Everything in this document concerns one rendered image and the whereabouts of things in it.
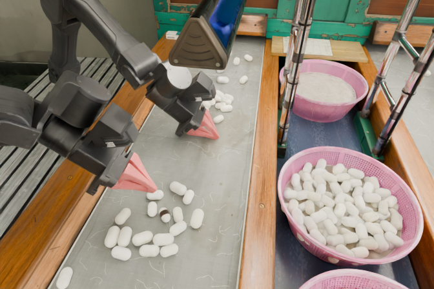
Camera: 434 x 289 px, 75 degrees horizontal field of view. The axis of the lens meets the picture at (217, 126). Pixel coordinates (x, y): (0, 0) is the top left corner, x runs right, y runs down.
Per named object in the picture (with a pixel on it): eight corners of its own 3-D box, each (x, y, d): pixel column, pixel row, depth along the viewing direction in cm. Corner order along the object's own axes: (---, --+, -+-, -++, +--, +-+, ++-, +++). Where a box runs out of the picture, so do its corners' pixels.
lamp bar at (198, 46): (168, 67, 39) (161, 14, 34) (230, -32, 86) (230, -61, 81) (225, 72, 38) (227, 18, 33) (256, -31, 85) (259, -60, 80)
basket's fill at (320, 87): (281, 119, 87) (285, 104, 84) (281, 80, 104) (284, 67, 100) (358, 126, 84) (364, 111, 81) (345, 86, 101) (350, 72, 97)
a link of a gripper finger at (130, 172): (173, 162, 53) (130, 135, 50) (161, 194, 47) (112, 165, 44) (154, 177, 57) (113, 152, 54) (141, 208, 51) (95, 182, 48)
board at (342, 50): (270, 55, 102) (270, 52, 101) (271, 38, 113) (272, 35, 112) (367, 62, 97) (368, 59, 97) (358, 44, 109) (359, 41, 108)
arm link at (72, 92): (108, 81, 48) (31, 42, 40) (114, 109, 42) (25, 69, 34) (72, 129, 51) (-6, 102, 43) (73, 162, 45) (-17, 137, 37)
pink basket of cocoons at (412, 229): (301, 299, 50) (314, 277, 44) (256, 181, 70) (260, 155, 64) (433, 269, 54) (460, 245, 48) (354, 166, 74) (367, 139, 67)
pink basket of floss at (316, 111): (318, 140, 81) (327, 115, 75) (259, 96, 98) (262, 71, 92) (375, 110, 92) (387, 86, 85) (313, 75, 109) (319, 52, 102)
